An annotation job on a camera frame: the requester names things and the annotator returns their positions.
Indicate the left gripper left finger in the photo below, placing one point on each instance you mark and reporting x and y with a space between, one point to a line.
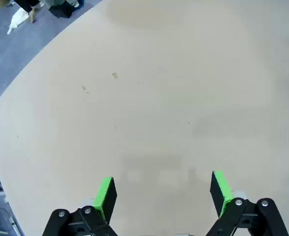
102 196

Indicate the black bag on floor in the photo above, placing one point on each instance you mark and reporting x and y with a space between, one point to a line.
60 9

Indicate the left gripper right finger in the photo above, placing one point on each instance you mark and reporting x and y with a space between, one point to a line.
224 191

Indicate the tan mannequin black trousers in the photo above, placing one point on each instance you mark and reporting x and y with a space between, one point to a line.
33 14

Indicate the white cloth on floor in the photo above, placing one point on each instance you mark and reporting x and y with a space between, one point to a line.
17 18

